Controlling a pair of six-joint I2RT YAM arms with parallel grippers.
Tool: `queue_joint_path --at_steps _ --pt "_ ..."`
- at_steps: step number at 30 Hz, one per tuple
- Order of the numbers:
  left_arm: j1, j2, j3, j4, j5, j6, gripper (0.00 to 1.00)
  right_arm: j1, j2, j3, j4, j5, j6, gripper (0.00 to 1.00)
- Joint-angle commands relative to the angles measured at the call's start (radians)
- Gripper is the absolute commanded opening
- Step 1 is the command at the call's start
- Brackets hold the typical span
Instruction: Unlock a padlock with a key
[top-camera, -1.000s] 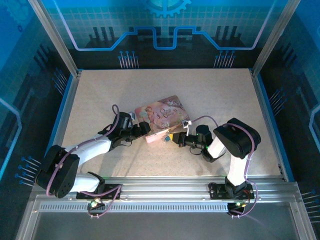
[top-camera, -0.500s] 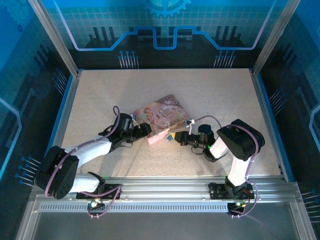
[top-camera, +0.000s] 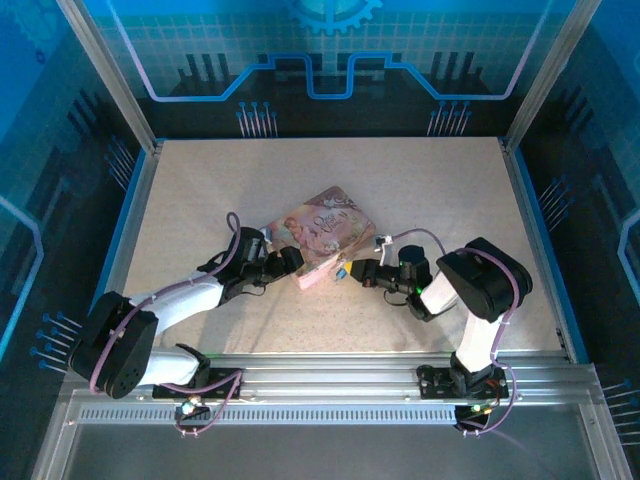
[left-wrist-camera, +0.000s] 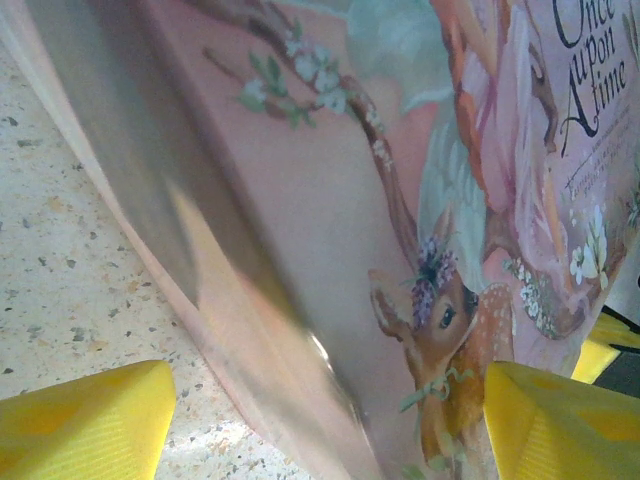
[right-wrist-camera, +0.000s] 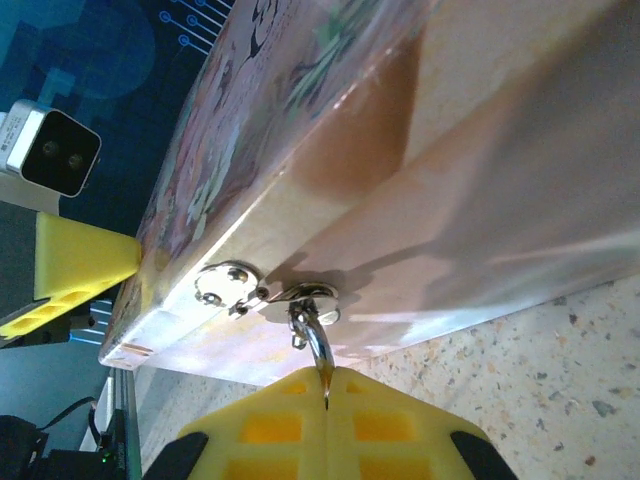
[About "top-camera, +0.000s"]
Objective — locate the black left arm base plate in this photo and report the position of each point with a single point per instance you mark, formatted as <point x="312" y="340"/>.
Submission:
<point x="225" y="375"/>

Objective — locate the aluminium table side rail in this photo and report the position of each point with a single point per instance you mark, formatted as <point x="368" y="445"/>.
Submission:
<point x="531" y="225"/>
<point x="131" y="225"/>

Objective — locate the yellow-headed key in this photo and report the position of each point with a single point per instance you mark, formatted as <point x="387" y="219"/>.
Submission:
<point x="353" y="268"/>

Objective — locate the aluminium frame post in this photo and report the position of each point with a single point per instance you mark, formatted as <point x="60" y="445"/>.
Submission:
<point x="549" y="75"/>
<point x="115" y="80"/>

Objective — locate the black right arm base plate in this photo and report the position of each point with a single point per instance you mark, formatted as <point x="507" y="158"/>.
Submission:
<point x="430" y="382"/>

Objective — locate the small controller board with LED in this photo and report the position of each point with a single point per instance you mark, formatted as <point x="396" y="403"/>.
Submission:
<point x="472" y="412"/>
<point x="190" y="411"/>

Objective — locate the aluminium mounting rail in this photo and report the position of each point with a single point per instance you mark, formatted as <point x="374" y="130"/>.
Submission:
<point x="330" y="372"/>

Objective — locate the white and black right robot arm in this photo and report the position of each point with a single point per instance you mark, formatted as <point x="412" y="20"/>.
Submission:
<point x="440" y="295"/>

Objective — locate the pink illustrated diary book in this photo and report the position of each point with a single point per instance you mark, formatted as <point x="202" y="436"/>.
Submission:
<point x="325" y="225"/>

